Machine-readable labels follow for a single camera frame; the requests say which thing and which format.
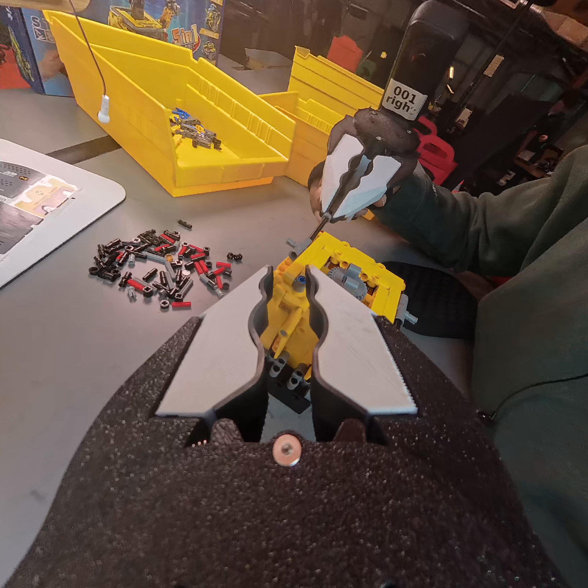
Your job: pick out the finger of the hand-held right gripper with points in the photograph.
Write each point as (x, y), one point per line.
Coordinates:
(379, 179)
(335, 170)

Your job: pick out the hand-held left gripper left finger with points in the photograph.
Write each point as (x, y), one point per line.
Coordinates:
(216, 353)

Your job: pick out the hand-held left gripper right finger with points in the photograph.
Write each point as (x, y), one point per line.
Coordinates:
(358, 353)

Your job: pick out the black lego axle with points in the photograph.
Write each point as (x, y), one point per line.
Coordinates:
(318, 229)

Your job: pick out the yellow lego model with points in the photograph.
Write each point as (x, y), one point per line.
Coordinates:
(340, 255)

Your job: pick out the person's right forearm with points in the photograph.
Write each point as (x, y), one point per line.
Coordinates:
(482, 220)

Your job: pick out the pile of black red lego pins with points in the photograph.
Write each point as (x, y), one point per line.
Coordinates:
(200, 266)

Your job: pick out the heap of grey lego parts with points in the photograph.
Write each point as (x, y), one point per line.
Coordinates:
(197, 133)

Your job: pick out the colourful lego set box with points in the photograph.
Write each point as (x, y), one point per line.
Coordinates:
(183, 32)

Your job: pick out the person's right hand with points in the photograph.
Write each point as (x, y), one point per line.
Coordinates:
(317, 188)

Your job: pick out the red plastic container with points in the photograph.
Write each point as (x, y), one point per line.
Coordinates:
(344, 53)
(436, 156)

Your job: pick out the person's green sweater torso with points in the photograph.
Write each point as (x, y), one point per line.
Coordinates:
(542, 344)

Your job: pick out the large yellow plastic bin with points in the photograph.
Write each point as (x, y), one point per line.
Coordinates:
(138, 138)

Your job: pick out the white rounded board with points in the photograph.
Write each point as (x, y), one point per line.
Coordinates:
(92, 193)

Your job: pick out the printed instruction booklet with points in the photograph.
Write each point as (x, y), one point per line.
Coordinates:
(41, 197)

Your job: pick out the wooden bar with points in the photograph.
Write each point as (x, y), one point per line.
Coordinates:
(46, 3)

